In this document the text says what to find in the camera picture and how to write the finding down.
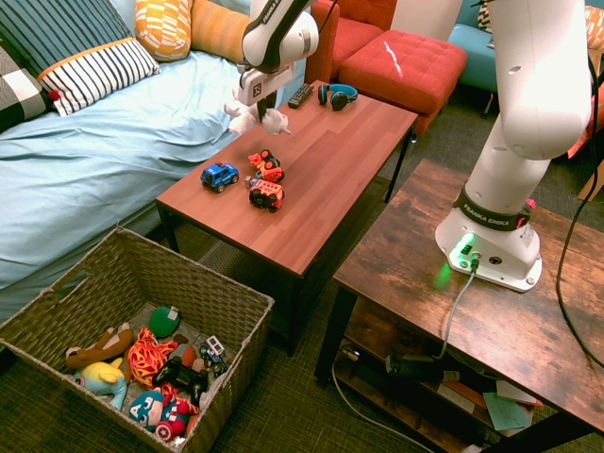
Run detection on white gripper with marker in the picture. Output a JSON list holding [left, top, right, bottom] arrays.
[[237, 63, 296, 127]]

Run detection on white stuffed toy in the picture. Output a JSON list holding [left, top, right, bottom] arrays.
[[223, 88, 293, 138]]

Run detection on orange toy monster truck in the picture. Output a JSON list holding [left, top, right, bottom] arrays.
[[247, 148, 286, 184]]

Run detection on blue toy police car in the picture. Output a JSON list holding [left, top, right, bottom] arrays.
[[200, 161, 241, 193]]

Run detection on red toy fire truck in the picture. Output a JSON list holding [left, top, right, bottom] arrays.
[[248, 178, 286, 213]]

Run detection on woven wicker basket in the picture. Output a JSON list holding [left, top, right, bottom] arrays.
[[0, 226, 276, 453]]

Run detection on small dark toy vehicle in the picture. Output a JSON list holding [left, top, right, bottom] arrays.
[[197, 334, 228, 378]]

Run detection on brown orange soft toy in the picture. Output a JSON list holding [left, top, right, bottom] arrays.
[[180, 343, 209, 373]]

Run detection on flame pattern plush toy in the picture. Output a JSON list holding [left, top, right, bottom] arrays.
[[126, 327, 179, 391]]

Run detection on brown stuffed dog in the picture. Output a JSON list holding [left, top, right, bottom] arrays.
[[64, 323, 136, 370]]

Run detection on yellow blue plush toy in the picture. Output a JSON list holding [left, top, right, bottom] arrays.
[[73, 357, 129, 411]]

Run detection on Captain America plush toy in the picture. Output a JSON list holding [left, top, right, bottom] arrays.
[[127, 382, 200, 443]]

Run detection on black remote control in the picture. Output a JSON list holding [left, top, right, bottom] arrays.
[[287, 83, 315, 110]]

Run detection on blue black headphones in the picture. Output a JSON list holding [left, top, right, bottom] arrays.
[[316, 83, 359, 112]]

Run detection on orange ribbed pillow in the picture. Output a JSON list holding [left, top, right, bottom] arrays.
[[190, 0, 254, 65]]

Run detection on red wood coffee table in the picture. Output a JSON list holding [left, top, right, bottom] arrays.
[[155, 79, 419, 358]]

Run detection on red armchair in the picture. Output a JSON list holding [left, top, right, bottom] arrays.
[[304, 0, 398, 86]]

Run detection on yellow white patterned pillow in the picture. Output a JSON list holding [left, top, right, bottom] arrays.
[[135, 0, 194, 63]]

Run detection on red tufted ottoman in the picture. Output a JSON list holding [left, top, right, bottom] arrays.
[[338, 28, 468, 138]]

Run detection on light blue covered sofa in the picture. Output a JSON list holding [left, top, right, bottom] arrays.
[[0, 0, 290, 327]]

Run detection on white navy striped pillow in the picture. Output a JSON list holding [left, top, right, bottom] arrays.
[[37, 37, 161, 117]]

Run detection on rustic brown wooden table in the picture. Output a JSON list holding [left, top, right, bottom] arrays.
[[314, 158, 604, 453]]

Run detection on teal sofa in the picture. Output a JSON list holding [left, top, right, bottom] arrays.
[[446, 0, 502, 94]]

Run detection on dark teal striped pillow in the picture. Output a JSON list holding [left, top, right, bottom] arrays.
[[0, 0, 136, 79]]

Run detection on black white chevron pillow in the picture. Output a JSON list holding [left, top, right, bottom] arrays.
[[477, 1, 494, 34]]

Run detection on green ball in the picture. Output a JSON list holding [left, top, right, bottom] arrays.
[[148, 305, 182, 339]]

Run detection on black white checked pillow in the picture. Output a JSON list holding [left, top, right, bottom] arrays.
[[0, 44, 56, 134]]

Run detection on black game controller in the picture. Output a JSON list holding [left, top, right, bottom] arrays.
[[151, 356, 210, 402]]

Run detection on black power device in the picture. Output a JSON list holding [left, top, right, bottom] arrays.
[[384, 353, 447, 383]]

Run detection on orange fabric cushion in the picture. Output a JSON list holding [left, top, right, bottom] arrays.
[[565, 107, 604, 159]]

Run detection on light wooden furniture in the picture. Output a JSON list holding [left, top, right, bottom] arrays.
[[577, 159, 604, 203]]

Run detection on teal paper sheet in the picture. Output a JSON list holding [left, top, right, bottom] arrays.
[[481, 391, 529, 431]]

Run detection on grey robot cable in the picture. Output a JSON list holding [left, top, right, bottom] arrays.
[[431, 254, 482, 362]]

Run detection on white floor cable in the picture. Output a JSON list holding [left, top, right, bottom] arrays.
[[331, 361, 473, 453]]

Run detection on black thick cable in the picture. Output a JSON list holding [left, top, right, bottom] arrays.
[[555, 44, 604, 369]]

